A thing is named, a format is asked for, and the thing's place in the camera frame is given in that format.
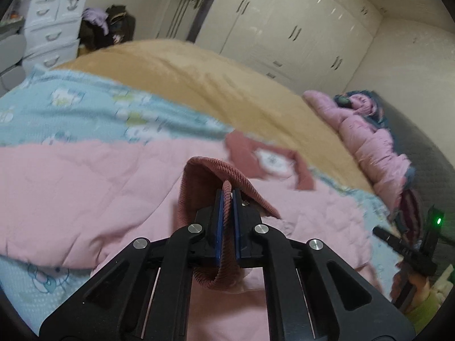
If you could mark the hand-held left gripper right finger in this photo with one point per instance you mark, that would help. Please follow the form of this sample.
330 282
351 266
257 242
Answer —
237 231

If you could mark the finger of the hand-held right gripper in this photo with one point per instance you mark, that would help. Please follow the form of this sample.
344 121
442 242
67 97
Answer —
394 242

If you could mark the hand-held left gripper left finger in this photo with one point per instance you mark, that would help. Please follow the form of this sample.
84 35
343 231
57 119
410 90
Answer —
222 227

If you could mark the pink quilted jacket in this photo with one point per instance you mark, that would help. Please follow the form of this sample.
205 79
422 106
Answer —
106 191

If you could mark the person's right forearm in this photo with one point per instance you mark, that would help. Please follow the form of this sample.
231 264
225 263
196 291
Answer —
424 309

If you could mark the red striped cloth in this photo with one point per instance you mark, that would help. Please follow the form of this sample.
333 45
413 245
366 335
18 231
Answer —
410 209

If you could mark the grey padded headboard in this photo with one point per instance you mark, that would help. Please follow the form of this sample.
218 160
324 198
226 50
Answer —
419 142

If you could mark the pink puffer coat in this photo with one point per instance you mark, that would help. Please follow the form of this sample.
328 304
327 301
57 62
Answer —
369 142

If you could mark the tan bed blanket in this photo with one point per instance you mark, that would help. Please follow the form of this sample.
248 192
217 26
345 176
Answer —
213 78

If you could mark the dark green round object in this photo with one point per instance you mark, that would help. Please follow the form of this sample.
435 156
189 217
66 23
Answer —
342 100

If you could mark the blue cartoon-print blanket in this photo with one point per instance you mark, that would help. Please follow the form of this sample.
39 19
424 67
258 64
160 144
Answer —
71 113

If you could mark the white glossy wardrobe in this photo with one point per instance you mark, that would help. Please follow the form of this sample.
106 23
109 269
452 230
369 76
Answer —
291 25

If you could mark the white door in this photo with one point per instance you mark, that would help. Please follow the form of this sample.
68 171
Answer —
167 14

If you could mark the dark bag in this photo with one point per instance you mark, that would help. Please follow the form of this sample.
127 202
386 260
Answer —
121 25

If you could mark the purple cloth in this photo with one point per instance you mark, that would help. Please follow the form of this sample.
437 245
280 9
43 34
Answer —
96 17

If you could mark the white drawer chest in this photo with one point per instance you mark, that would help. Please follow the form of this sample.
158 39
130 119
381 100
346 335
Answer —
49 35

